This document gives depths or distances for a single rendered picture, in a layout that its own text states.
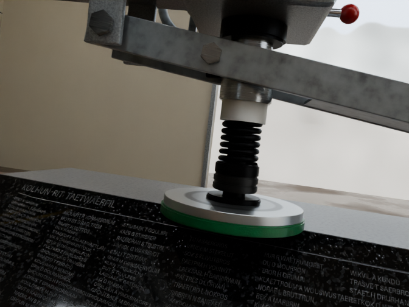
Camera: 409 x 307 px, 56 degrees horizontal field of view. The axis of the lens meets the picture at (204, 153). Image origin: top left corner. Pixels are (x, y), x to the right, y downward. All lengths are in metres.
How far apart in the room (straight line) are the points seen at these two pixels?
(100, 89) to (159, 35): 5.70
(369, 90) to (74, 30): 6.25
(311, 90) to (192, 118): 5.17
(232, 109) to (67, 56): 6.12
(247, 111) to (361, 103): 0.15
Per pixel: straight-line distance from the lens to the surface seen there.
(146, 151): 5.89
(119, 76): 6.15
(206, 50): 0.54
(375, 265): 0.61
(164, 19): 0.79
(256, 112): 0.57
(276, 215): 0.52
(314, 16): 0.56
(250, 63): 0.54
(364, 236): 0.65
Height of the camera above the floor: 0.93
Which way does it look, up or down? 3 degrees down
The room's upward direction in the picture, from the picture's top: 7 degrees clockwise
